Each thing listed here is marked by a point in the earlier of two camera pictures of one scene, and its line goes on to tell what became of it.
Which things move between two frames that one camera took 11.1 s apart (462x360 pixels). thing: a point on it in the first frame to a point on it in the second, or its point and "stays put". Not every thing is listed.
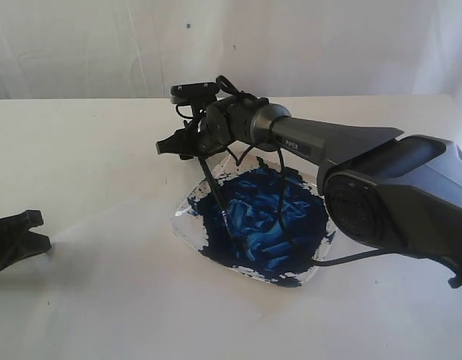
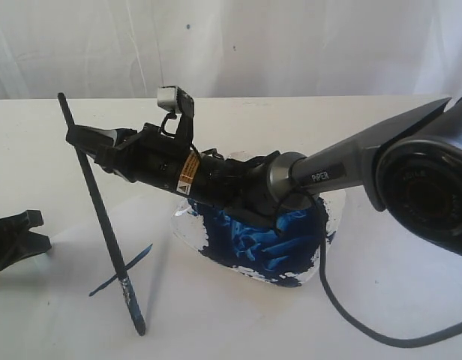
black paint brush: x=217 y=193 to x=113 y=248
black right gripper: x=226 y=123 to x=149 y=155
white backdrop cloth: x=119 y=49 stays put
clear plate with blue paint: x=262 y=213 stays put
